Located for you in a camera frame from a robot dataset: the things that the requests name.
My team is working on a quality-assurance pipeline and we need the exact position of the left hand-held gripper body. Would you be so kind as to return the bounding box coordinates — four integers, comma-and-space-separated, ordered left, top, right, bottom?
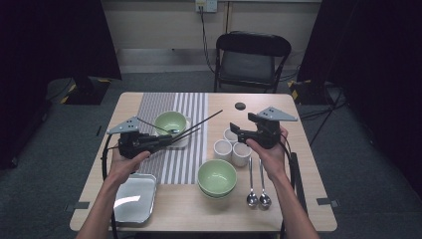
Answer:
106, 116, 153, 159

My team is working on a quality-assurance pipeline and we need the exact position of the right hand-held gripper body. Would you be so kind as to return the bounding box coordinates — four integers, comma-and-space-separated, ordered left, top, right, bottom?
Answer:
246, 106, 299, 149

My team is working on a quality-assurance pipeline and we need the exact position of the metal spoon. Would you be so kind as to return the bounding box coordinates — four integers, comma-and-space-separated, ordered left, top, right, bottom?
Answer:
136, 117, 180, 135
258, 157, 273, 209
245, 156, 259, 209

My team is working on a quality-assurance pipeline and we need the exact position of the green bowl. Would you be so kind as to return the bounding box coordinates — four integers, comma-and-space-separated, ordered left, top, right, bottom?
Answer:
153, 111, 188, 140
199, 188, 234, 200
197, 158, 238, 197

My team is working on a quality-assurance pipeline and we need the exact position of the single black chopstick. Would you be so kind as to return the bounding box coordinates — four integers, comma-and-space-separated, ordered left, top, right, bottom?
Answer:
170, 127, 202, 144
170, 110, 224, 140

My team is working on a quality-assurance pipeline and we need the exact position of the white square plate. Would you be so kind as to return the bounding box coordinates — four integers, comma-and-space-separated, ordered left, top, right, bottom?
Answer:
149, 116, 193, 149

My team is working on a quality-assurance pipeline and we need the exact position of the person's left hand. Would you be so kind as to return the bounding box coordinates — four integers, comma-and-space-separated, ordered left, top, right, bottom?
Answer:
107, 149, 152, 184

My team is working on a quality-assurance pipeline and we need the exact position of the person's right hand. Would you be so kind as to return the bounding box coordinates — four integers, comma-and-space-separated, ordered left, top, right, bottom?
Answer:
245, 125, 290, 182

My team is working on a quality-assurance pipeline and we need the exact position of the white cup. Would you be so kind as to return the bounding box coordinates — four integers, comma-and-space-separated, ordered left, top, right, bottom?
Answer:
213, 138, 233, 162
223, 127, 242, 145
231, 140, 253, 167

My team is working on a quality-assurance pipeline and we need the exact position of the striped woven placemat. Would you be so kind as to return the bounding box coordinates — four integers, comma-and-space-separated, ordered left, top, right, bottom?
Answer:
135, 92, 210, 185

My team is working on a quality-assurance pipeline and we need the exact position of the black folding chair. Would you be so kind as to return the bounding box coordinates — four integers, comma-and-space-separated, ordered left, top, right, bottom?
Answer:
213, 30, 293, 95

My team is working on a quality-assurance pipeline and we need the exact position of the metal tray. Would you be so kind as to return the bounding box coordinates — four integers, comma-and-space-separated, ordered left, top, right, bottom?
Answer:
113, 172, 158, 224

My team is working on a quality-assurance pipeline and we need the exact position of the grey floor tape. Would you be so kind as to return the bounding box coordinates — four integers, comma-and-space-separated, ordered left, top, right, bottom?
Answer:
316, 197, 340, 209
64, 201, 92, 213

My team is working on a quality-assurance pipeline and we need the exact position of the dark curtain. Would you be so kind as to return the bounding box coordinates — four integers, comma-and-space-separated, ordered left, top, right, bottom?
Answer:
297, 0, 422, 200
0, 0, 123, 170

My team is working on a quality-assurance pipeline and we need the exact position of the left hand-held gripper cable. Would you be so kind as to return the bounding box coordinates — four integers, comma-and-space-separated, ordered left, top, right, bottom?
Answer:
101, 133, 121, 239

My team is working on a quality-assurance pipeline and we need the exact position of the hand-held gripper cable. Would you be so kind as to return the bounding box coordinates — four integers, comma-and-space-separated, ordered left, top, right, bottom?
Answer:
279, 140, 297, 239
101, 133, 121, 239

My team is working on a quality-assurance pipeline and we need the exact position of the right hand-held gripper cable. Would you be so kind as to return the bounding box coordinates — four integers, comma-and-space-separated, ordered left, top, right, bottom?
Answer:
279, 140, 297, 239

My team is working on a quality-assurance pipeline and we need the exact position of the black floor cable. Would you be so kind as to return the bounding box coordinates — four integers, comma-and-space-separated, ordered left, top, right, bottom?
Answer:
298, 99, 349, 121
309, 88, 344, 147

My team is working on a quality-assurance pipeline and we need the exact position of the black wall cable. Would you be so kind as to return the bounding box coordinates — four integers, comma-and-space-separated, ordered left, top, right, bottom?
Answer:
198, 5, 217, 75

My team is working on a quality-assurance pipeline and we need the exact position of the white wall socket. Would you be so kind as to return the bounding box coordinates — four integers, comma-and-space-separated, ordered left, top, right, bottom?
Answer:
194, 0, 219, 14

